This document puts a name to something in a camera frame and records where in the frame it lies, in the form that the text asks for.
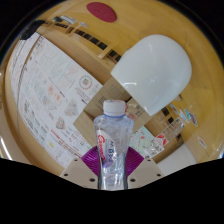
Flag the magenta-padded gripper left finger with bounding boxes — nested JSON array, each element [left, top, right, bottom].
[[59, 146, 100, 190]]

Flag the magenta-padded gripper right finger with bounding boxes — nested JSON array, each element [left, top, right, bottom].
[[126, 146, 165, 190]]

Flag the clear water bottle white cap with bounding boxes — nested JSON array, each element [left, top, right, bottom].
[[93, 99, 135, 191]]

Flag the clear bottle with red label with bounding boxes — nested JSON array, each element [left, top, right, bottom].
[[142, 131, 170, 158]]

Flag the white cabinet unit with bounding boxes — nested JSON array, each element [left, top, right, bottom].
[[156, 143, 202, 168]]

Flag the white triangular table sticker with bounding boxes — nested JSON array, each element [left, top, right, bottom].
[[178, 108, 188, 124]]

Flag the red and white table sticker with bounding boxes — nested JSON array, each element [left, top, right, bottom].
[[198, 135, 208, 150]]

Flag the black bag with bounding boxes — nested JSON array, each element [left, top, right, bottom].
[[19, 19, 47, 40]]

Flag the flat round red coaster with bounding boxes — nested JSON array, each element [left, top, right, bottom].
[[86, 1, 118, 23]]

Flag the large printed wall posters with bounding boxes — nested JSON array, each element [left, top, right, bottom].
[[9, 32, 161, 168]]

